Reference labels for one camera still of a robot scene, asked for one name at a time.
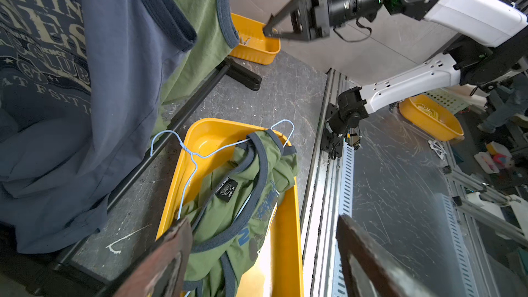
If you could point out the metal base rail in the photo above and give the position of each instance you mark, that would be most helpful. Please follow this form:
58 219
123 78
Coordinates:
394 188

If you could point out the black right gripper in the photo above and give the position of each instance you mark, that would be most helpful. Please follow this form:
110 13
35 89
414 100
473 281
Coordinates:
309 21

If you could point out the light blue wire hanger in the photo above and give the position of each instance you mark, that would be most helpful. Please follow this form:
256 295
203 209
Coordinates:
192 156

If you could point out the large yellow plastic tray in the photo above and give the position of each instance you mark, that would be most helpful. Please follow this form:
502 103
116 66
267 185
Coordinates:
278 269

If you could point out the plain green tank top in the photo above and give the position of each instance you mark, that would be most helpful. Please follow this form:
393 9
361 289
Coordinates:
216 38

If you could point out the dark grey tank top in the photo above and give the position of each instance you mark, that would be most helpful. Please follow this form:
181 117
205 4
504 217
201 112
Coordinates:
81 82

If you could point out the small yellow plastic tray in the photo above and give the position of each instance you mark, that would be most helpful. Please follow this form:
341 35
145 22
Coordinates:
254 46

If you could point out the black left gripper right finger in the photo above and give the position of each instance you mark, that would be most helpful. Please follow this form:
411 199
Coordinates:
368 269

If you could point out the yellow bin outside cell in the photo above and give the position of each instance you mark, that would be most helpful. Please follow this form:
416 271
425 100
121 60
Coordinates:
431 118

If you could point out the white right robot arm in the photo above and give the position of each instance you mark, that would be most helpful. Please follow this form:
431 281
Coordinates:
396 45

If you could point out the green printed tank top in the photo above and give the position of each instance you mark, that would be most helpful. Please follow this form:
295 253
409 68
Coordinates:
231 215

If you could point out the black clothes rack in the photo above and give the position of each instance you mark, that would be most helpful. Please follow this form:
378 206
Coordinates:
227 67

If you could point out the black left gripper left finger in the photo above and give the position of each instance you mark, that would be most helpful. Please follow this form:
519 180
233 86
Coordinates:
160 270

